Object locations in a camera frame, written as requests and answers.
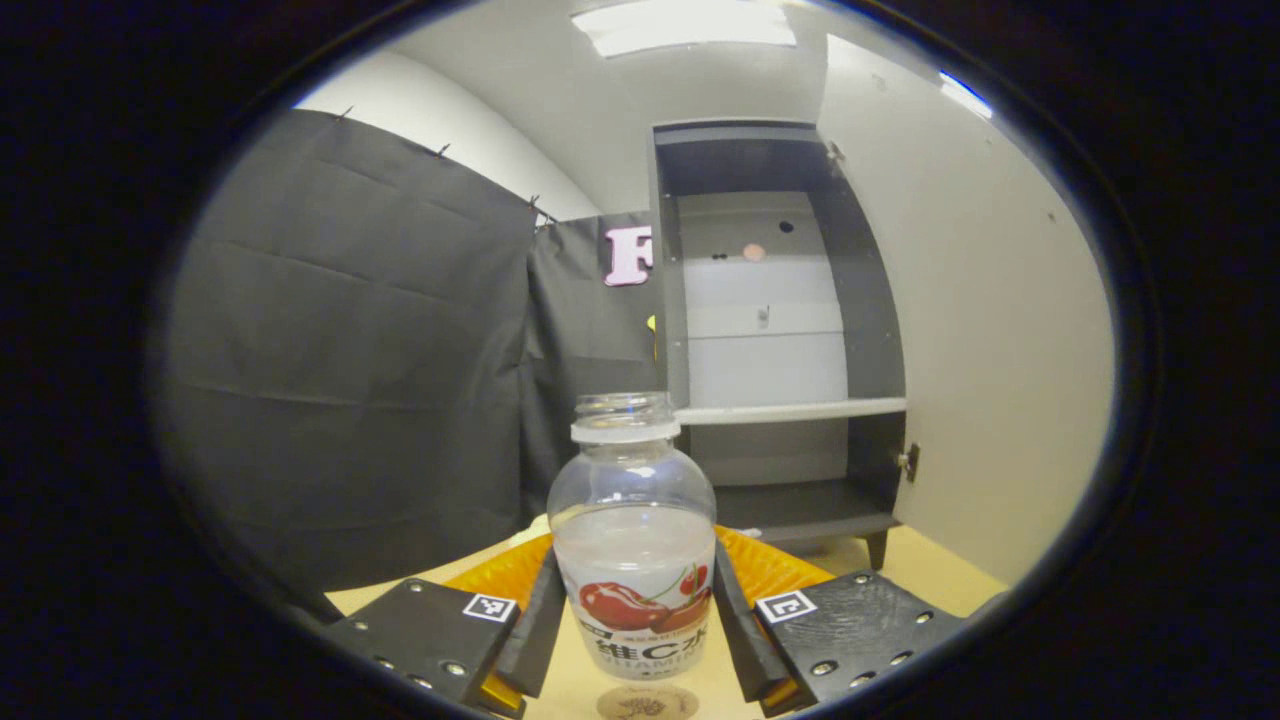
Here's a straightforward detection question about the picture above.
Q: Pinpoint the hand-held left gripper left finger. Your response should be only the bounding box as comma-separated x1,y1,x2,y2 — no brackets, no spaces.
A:
320,532,569,719

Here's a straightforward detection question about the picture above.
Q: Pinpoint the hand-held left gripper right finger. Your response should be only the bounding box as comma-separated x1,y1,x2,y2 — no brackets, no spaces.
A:
712,525,968,716

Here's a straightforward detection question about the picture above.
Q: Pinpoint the round wooden coaster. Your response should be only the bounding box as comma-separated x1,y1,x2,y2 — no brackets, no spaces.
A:
597,683,701,720

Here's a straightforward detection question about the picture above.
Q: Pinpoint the clear plastic bottle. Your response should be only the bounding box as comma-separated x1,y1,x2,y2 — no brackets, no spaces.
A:
547,392,719,683

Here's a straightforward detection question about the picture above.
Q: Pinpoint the dark grey cabinet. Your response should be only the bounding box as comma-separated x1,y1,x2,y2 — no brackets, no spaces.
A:
650,120,911,571

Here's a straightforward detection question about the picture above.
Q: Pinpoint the beige cabinet door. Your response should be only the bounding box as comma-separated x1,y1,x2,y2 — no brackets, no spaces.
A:
815,35,1116,586

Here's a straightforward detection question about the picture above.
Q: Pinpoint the white cabinet shelf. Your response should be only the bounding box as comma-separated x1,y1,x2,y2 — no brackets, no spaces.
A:
675,398,908,426

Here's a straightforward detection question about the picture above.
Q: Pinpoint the black backdrop cloth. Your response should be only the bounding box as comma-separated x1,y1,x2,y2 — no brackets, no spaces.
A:
160,108,663,606

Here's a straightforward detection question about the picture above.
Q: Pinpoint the ceiling light panel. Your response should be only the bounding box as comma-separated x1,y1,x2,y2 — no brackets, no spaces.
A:
940,70,994,121
572,0,798,58

